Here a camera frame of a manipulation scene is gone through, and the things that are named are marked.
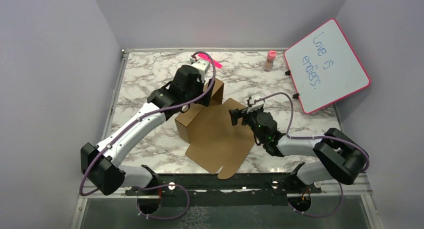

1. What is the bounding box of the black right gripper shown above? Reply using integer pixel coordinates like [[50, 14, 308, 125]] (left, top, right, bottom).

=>
[[228, 105, 265, 142]]

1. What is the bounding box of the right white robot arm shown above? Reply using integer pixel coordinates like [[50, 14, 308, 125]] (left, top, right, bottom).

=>
[[229, 107, 369, 193]]

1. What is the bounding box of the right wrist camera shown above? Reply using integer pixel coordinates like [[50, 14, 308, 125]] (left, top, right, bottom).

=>
[[247, 93, 265, 113]]

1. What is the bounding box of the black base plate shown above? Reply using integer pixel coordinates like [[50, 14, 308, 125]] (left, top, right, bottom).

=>
[[108, 172, 322, 207]]

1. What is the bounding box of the pink-framed whiteboard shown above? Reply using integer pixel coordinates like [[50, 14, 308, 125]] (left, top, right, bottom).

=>
[[283, 18, 371, 114]]

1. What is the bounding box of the pink-capped pen jar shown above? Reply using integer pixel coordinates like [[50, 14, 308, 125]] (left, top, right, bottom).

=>
[[263, 50, 277, 72]]

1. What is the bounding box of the pink highlighter marker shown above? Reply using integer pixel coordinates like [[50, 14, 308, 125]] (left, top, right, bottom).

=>
[[196, 53, 223, 69]]

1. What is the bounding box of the aluminium frame rail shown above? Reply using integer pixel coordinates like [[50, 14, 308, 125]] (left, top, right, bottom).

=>
[[80, 51, 370, 216]]

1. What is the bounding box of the brown cardboard box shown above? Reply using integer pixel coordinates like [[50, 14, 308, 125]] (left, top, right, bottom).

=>
[[174, 79, 255, 180]]

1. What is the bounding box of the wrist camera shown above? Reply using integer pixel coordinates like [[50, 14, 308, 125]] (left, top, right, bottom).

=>
[[190, 56, 211, 78], [247, 93, 265, 113]]

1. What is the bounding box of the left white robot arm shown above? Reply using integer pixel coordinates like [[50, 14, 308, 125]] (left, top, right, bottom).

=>
[[79, 59, 216, 196]]

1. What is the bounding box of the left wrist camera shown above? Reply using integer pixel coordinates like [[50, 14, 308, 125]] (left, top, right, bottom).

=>
[[190, 56, 211, 78]]

